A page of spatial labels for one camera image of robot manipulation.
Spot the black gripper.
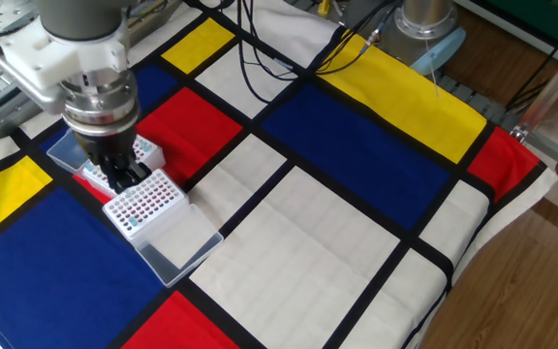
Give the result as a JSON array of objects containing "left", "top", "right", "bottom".
[{"left": 73, "top": 123, "right": 153, "bottom": 195}]

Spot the white pipette tip box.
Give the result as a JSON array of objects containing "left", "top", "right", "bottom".
[
  {"left": 46, "top": 128, "right": 167, "bottom": 199},
  {"left": 102, "top": 168, "right": 225, "bottom": 288}
]

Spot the colour block tablecloth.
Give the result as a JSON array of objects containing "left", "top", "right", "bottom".
[{"left": 0, "top": 0, "right": 558, "bottom": 349}]

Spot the white thin cable tie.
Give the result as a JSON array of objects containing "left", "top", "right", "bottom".
[{"left": 422, "top": 38, "right": 441, "bottom": 101}]

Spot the aluminium profile frame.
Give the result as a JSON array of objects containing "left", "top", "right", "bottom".
[{"left": 510, "top": 32, "right": 558, "bottom": 181}]

